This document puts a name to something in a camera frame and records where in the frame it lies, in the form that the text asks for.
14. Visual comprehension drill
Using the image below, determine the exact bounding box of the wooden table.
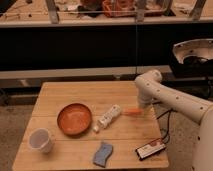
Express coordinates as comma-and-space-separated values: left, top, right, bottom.
11, 80, 170, 171

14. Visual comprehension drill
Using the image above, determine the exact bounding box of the blue sponge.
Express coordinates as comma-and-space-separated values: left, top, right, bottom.
93, 142, 113, 168

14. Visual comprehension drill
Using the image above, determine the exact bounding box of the white dome device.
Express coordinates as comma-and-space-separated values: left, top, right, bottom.
170, 38, 213, 78

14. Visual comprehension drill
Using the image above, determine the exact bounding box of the black and white electronic box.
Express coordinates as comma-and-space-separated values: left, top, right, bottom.
135, 138, 166, 161

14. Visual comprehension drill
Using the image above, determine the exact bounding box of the orange crate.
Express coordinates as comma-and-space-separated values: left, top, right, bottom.
102, 0, 168, 17

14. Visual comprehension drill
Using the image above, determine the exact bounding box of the orange bowl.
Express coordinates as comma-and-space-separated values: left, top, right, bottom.
57, 103, 92, 136

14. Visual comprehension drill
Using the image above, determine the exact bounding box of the white ceramic cup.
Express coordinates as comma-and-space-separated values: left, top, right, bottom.
28, 128, 53, 153

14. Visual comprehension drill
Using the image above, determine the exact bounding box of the white power strip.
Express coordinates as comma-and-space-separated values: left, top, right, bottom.
93, 104, 122, 133

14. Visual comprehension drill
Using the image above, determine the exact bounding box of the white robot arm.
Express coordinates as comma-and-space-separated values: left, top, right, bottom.
135, 70, 213, 171

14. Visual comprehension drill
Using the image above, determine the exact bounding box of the black cable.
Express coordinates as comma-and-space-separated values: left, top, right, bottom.
152, 100, 175, 144

